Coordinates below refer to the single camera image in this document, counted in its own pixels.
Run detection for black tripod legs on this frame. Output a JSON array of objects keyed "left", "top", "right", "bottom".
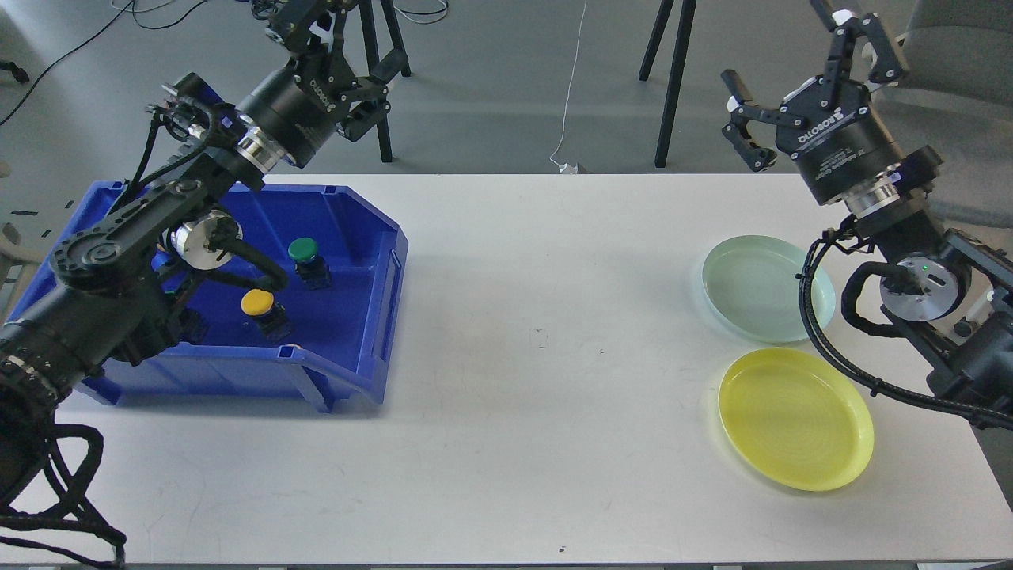
[
  {"left": 352, "top": 1, "right": 412, "bottom": 163},
  {"left": 637, "top": 1, "right": 698, "bottom": 169}
]

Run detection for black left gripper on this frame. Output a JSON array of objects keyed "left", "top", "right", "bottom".
[{"left": 239, "top": 1, "right": 408, "bottom": 167}]

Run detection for white cable with plug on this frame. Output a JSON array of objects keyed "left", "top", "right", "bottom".
[{"left": 549, "top": 0, "right": 588, "bottom": 175}]

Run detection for grey office chair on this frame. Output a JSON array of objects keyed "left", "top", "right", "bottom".
[{"left": 873, "top": 1, "right": 1012, "bottom": 230}]

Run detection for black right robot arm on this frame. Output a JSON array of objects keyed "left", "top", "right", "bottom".
[{"left": 721, "top": 1, "right": 1011, "bottom": 429}]

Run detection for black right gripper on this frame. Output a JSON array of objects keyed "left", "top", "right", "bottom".
[{"left": 720, "top": 0, "right": 909, "bottom": 207}]

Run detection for black tripod legs right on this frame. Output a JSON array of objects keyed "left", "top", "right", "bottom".
[{"left": 637, "top": 1, "right": 698, "bottom": 169}]

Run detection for black floor cables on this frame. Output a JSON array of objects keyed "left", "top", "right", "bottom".
[{"left": 0, "top": 0, "right": 449, "bottom": 127}]

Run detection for black tripod legs left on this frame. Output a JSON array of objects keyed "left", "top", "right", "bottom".
[{"left": 352, "top": 1, "right": 412, "bottom": 163}]

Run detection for light green plate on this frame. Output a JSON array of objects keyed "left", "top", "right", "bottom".
[{"left": 700, "top": 235, "right": 808, "bottom": 345}]

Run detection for yellow push button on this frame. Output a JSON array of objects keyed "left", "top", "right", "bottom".
[{"left": 240, "top": 289, "right": 293, "bottom": 340}]

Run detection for blue plastic storage bin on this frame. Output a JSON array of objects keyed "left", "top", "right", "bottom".
[{"left": 6, "top": 180, "right": 409, "bottom": 413}]

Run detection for yellow plate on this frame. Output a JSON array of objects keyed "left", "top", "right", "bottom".
[{"left": 716, "top": 348, "right": 875, "bottom": 493}]

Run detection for green push button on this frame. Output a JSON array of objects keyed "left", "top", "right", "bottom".
[{"left": 286, "top": 237, "right": 332, "bottom": 290}]

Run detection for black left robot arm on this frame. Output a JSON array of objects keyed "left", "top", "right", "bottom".
[{"left": 2, "top": 1, "right": 412, "bottom": 569}]

